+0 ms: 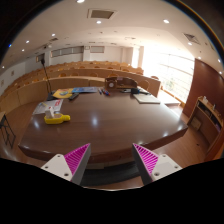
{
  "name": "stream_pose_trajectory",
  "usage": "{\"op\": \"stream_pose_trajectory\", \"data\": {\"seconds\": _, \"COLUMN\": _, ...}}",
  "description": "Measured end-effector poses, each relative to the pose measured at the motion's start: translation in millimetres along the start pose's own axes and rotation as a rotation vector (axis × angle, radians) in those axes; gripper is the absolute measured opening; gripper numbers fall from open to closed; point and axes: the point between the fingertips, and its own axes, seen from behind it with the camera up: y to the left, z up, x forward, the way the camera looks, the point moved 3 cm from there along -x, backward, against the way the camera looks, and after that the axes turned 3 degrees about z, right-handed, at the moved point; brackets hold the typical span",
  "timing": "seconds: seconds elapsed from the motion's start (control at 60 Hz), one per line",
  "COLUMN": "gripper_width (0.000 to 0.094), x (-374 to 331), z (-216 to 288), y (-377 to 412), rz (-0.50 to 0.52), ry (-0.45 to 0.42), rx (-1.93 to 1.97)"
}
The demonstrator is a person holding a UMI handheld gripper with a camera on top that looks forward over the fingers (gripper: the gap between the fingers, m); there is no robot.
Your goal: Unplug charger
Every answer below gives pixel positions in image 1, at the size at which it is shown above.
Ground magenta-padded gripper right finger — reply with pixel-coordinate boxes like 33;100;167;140
131;143;183;186

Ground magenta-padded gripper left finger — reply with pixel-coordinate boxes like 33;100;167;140
40;143;92;186

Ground yellow power strip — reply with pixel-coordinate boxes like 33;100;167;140
43;112;72;126

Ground white magazine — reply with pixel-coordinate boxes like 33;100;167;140
32;98;64;116

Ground white notebook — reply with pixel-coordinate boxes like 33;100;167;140
133;93;162;105

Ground black remote control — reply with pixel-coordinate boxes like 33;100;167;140
68;92;80;102

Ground blue book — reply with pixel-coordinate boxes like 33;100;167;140
71;86;100;95

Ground wooden shelf unit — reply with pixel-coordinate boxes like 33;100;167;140
186;95;224;148

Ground black metal stand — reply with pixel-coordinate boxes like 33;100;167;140
0;111;17;150

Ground wooden auditorium seat rows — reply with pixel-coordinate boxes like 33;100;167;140
0;60;162;114

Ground wooden desk organizer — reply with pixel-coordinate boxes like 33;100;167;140
104;76;139;91

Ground large bright window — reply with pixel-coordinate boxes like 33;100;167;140
141;49;196;105

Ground black gooseneck desk microphone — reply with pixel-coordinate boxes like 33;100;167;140
39;58;58;101

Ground small square ceiling vent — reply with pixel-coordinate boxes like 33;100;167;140
182;32;201;46

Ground recessed ceiling lights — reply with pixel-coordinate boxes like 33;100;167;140
6;0;224;76

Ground large square ceiling vent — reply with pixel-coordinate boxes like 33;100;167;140
87;8;118;21

